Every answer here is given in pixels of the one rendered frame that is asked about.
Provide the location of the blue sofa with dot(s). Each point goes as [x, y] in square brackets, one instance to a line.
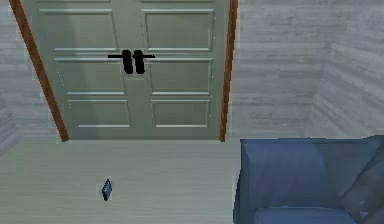
[293, 180]

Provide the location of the grey blue cushion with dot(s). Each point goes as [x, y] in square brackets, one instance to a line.
[365, 190]

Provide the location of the pale green panelled door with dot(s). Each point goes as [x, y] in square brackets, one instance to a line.
[90, 73]
[181, 76]

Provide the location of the small blue flat object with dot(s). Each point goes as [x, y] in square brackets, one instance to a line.
[106, 189]

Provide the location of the brown wooden door frame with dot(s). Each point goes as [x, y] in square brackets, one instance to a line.
[40, 70]

